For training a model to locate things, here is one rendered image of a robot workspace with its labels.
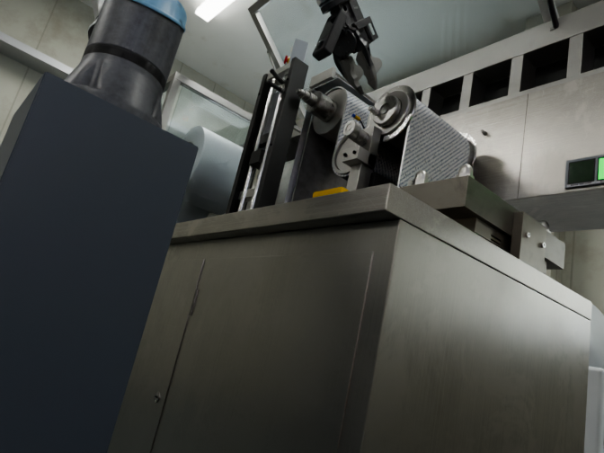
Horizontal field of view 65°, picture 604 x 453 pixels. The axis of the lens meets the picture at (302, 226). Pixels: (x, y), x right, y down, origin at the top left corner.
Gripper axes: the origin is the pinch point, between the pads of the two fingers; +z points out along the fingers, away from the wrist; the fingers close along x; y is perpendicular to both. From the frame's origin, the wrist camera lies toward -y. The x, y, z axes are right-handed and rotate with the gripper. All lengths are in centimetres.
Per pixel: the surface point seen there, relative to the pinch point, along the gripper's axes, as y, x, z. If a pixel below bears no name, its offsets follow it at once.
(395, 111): 0.1, -5.3, 7.4
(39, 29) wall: 81, 365, -140
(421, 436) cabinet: -58, -34, 38
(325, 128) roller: 5.4, 23.0, 6.7
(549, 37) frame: 51, -21, 11
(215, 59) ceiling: 206, 331, -60
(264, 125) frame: -4.1, 35.3, -1.4
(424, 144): 1.6, -8.2, 17.2
